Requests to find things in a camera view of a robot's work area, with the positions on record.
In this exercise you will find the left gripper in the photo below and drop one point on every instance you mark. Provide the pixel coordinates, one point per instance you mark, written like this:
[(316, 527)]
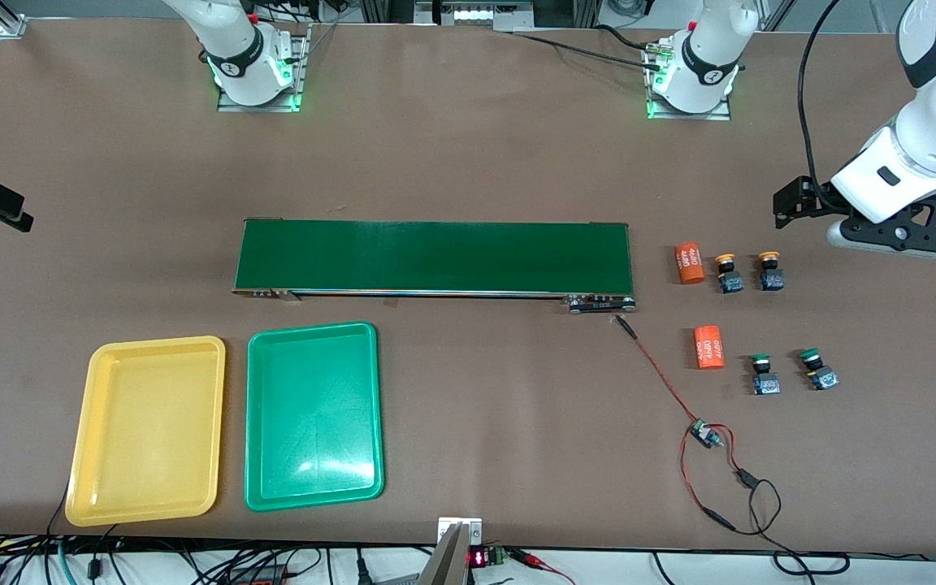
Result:
[(803, 197)]

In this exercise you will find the yellow push button switch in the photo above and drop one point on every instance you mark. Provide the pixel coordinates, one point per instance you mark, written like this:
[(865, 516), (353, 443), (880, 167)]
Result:
[(771, 279), (730, 280)]

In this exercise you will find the orange cylinder marked 4680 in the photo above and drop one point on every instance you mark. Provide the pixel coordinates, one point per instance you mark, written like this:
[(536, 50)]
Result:
[(709, 348), (689, 264)]

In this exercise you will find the green push button switch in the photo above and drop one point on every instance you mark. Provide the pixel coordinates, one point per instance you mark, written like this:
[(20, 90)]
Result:
[(764, 380), (821, 376)]

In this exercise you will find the small speed controller board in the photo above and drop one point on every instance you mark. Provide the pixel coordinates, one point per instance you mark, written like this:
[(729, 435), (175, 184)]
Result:
[(705, 434)]

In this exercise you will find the yellow plastic tray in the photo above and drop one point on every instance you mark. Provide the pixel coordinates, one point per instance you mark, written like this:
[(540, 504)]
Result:
[(147, 431)]

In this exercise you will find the white power strip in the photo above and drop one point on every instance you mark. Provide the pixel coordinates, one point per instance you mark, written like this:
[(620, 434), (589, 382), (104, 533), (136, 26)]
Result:
[(472, 14)]

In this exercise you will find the green conveyor belt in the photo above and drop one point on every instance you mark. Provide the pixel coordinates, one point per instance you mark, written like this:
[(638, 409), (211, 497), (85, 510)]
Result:
[(403, 256)]

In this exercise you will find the green plastic tray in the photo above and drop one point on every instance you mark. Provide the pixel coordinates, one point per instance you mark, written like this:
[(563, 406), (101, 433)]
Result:
[(314, 418)]

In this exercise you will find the red clip lead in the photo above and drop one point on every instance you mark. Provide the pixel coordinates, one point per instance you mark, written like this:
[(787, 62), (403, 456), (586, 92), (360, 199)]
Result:
[(535, 559)]

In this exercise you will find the red digit display module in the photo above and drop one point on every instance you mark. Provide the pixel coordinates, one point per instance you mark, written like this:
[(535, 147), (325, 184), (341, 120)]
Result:
[(478, 558)]

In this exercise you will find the grey metal bar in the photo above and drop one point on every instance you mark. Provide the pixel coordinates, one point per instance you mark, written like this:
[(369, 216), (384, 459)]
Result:
[(444, 565)]

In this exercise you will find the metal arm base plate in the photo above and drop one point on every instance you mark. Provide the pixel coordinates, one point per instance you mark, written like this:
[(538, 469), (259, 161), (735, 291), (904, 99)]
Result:
[(691, 116), (257, 106)]

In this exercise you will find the silver metal bracket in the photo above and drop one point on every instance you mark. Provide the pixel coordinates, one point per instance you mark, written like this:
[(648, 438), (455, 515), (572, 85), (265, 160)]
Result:
[(476, 532)]

